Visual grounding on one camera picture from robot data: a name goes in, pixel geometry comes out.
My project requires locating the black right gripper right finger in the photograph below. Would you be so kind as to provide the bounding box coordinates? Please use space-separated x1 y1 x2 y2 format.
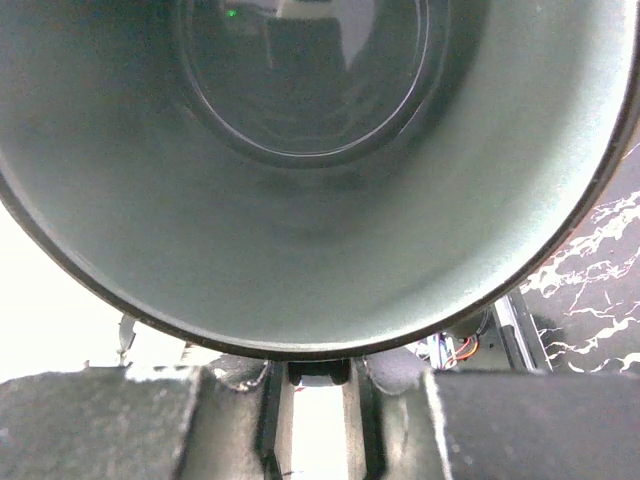
365 348 639 479

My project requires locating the dark grey mug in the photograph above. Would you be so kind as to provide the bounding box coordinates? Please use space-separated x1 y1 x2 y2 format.
1 1 639 361

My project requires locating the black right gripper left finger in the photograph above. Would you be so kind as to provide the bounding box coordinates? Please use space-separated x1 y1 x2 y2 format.
1 355 268 479

